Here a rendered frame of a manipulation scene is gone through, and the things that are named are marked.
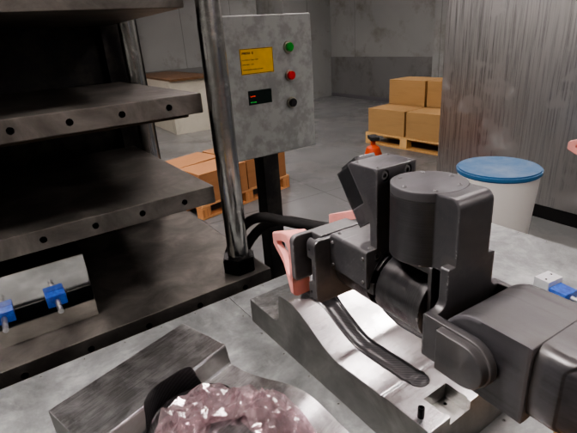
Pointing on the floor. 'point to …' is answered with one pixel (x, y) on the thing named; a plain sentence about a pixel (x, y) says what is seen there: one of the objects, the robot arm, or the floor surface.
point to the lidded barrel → (506, 186)
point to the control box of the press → (270, 101)
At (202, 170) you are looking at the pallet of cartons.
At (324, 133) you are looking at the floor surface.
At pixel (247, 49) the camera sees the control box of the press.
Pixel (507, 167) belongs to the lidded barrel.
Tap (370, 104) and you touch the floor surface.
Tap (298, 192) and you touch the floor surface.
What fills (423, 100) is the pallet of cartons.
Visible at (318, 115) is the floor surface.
